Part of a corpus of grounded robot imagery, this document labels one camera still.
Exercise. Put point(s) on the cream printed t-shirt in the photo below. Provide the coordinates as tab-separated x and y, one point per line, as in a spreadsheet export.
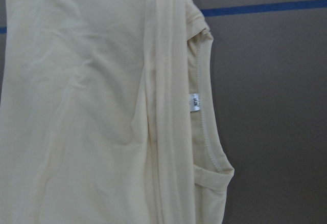
107	114

